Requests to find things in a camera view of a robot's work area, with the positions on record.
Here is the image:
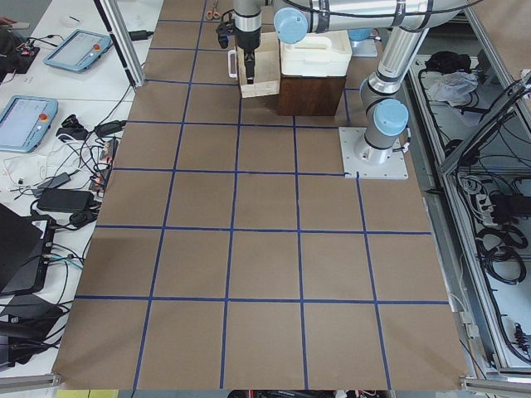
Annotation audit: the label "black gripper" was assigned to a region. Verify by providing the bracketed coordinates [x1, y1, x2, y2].
[216, 11, 261, 85]

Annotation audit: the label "wooden drawer with white handle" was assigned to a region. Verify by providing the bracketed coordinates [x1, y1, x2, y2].
[227, 32, 280, 98]

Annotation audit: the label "orange grey scissors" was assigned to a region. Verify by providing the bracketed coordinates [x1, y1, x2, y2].
[205, 0, 221, 21]

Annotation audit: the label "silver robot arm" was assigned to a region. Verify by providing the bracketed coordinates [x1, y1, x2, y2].
[217, 0, 473, 109]

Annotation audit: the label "dark brown drawer cabinet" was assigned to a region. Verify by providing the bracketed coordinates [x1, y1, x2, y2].
[278, 75, 346, 116]

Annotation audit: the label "white plastic tray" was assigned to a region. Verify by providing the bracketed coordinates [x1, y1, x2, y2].
[280, 31, 352, 77]

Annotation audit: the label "far blue teach pendant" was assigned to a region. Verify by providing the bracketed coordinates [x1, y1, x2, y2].
[44, 29, 112, 72]

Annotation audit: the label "blue teach pendant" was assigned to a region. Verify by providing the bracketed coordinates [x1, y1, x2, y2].
[1, 95, 58, 153]
[44, 29, 112, 72]

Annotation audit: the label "brown paper table mat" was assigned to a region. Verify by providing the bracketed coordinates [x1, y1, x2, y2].
[54, 1, 468, 391]

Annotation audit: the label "crumpled white cloth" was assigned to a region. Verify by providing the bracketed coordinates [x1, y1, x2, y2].
[427, 72, 478, 106]

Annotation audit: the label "near blue teach pendant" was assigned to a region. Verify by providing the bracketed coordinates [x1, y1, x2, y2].
[1, 95, 58, 153]

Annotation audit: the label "large black power brick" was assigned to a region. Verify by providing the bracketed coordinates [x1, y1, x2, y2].
[37, 189, 94, 213]

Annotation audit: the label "black laptop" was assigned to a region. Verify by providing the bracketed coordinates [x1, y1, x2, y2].
[1, 206, 56, 296]

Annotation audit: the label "aluminium frame post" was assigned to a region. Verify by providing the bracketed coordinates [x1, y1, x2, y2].
[94, 0, 145, 88]

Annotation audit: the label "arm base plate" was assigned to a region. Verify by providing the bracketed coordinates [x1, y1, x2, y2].
[339, 127, 408, 180]

